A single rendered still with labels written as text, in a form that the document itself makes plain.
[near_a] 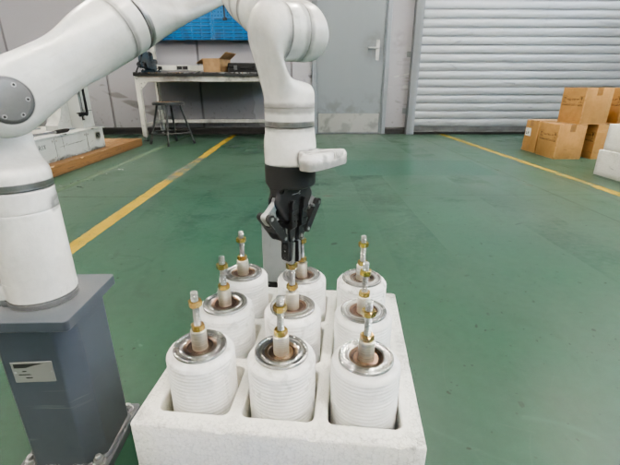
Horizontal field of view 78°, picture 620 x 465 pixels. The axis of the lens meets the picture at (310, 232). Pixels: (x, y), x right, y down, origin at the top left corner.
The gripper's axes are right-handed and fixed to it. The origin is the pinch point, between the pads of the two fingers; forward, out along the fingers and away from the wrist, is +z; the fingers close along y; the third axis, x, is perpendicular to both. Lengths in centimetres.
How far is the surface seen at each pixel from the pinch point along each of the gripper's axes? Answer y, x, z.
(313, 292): -8.1, -1.6, 11.8
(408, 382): -2.9, 20.4, 17.4
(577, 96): -380, 6, -16
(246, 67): -297, -314, -42
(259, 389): 14.9, 6.6, 13.5
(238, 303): 4.9, -7.9, 10.3
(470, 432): -17.6, 28.1, 35.4
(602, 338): -68, 46, 35
